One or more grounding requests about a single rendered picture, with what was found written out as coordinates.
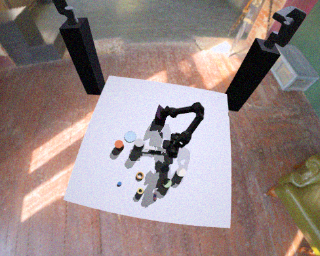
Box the orange cylinder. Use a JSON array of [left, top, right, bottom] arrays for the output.
[[115, 140, 124, 151]]

